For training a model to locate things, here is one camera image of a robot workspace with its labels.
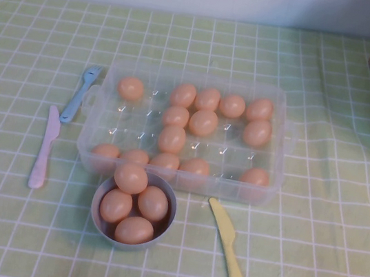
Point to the grey round bowl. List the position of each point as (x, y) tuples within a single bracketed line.
[(134, 247)]

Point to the blue plastic fork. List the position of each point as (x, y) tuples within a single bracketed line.
[(71, 107)]

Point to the yellow plastic knife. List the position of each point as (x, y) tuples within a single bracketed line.
[(226, 235)]

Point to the pink plastic knife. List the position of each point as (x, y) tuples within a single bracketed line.
[(42, 159)]

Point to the clear plastic egg box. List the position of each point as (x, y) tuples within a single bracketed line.
[(131, 127)]

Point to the green checked tablecloth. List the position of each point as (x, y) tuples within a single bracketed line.
[(311, 251)]

